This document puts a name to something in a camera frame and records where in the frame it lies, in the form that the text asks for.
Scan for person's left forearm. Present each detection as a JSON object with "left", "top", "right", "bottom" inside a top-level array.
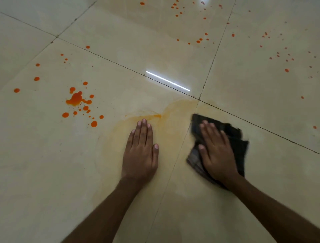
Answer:
[{"left": 61, "top": 177, "right": 145, "bottom": 243}]

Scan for dark plaid cleaning cloth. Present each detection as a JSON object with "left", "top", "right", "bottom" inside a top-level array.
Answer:
[{"left": 186, "top": 113, "right": 250, "bottom": 191}]

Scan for person's right forearm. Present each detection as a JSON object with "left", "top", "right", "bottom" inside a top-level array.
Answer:
[{"left": 222, "top": 173, "right": 320, "bottom": 243}]

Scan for beige tiled floor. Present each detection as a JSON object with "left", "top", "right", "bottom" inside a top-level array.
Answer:
[{"left": 0, "top": 0, "right": 320, "bottom": 243}]

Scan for person's right hand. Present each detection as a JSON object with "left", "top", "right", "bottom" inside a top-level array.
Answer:
[{"left": 198, "top": 120, "right": 240, "bottom": 186}]

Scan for person's left hand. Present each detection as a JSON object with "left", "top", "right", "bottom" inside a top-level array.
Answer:
[{"left": 121, "top": 118, "right": 160, "bottom": 185}]

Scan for orange liquid spill drops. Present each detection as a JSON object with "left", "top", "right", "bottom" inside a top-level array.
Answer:
[{"left": 14, "top": 0, "right": 318, "bottom": 130}]

